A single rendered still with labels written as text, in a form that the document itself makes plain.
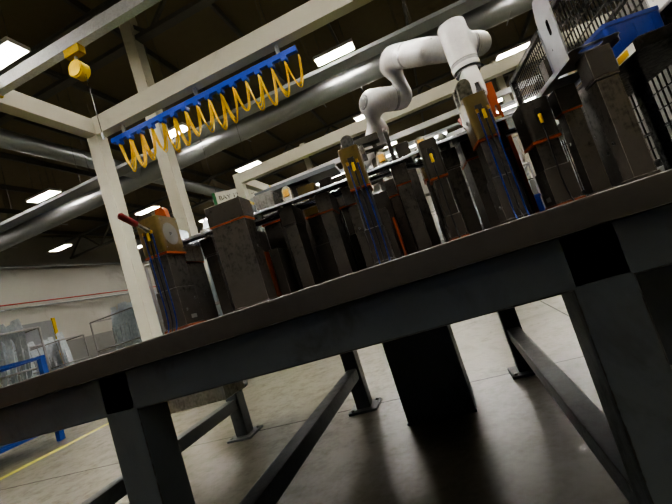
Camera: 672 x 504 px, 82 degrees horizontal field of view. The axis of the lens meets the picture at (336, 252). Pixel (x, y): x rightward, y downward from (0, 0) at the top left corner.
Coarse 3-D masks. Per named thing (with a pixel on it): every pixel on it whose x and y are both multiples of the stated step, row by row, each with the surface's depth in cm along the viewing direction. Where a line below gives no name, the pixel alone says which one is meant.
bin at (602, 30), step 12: (636, 12) 109; (648, 12) 109; (612, 24) 109; (624, 24) 109; (636, 24) 109; (648, 24) 109; (660, 24) 109; (600, 36) 112; (624, 36) 109; (636, 36) 109; (588, 48) 118; (612, 48) 110; (624, 48) 109
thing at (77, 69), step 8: (72, 48) 326; (80, 48) 327; (64, 56) 329; (72, 56) 329; (80, 56) 332; (72, 64) 325; (80, 64) 323; (72, 72) 325; (80, 72) 324; (88, 72) 329; (80, 80) 331; (96, 112) 324
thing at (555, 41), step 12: (540, 0) 116; (540, 12) 119; (552, 12) 112; (540, 24) 121; (552, 24) 114; (540, 36) 123; (552, 36) 116; (552, 48) 119; (564, 48) 111; (552, 60) 121
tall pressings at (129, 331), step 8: (120, 304) 1084; (128, 304) 1073; (112, 312) 1089; (128, 312) 1067; (112, 320) 1084; (120, 320) 1072; (128, 320) 1061; (112, 328) 1077; (120, 328) 1066; (128, 328) 1073; (136, 328) 1061; (160, 328) 1042; (120, 336) 1077; (128, 336) 1066; (136, 336) 1054; (128, 344) 1061
